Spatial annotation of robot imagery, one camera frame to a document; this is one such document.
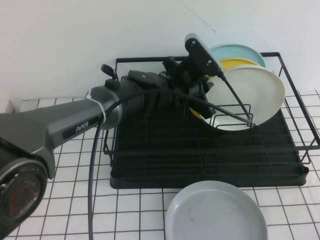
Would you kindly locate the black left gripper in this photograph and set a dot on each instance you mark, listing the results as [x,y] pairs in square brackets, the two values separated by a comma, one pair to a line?
[185,85]

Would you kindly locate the white plate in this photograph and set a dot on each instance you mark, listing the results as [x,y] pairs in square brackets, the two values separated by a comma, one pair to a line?
[257,92]

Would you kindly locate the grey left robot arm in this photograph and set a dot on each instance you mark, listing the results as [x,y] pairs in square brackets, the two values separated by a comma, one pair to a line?
[62,117]

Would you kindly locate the yellow plate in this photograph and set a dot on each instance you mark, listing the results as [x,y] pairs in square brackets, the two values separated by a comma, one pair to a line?
[240,62]

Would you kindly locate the light blue plate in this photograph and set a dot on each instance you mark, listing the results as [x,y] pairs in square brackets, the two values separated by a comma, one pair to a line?
[237,52]

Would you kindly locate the grey plate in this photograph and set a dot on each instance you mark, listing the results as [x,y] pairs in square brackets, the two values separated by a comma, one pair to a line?
[212,215]

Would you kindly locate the black plastic drip tray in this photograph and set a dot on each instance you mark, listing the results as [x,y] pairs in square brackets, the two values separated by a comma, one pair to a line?
[162,180]

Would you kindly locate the white zip tie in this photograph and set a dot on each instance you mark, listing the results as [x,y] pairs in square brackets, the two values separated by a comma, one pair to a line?
[100,106]

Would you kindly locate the white black-grid tablecloth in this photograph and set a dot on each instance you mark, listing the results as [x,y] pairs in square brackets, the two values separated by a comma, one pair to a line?
[75,175]

